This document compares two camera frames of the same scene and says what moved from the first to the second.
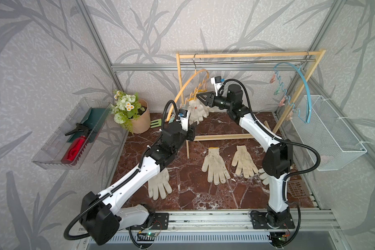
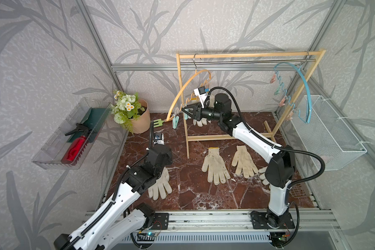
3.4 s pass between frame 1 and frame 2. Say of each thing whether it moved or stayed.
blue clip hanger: stayed
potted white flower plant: stayed
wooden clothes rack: stayed
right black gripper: moved
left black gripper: moved
